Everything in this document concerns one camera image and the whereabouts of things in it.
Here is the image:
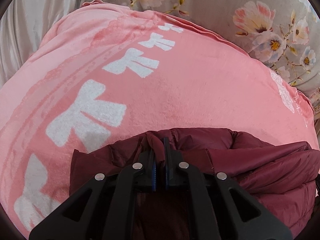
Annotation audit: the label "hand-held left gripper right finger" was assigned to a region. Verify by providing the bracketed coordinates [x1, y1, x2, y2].
[163, 137, 293, 240]

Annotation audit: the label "white satin curtain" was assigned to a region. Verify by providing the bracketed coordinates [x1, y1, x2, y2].
[0, 0, 83, 88]

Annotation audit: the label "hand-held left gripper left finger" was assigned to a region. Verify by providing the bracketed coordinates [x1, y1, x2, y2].
[29, 149, 157, 240]

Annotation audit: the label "pink blanket with white print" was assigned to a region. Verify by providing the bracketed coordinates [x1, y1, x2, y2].
[0, 0, 320, 240]

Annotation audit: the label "maroon puffer jacket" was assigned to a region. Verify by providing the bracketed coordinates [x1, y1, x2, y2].
[69, 127, 320, 240]

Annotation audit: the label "floral grey bed cloth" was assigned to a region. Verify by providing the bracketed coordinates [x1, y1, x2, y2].
[79, 0, 320, 110]

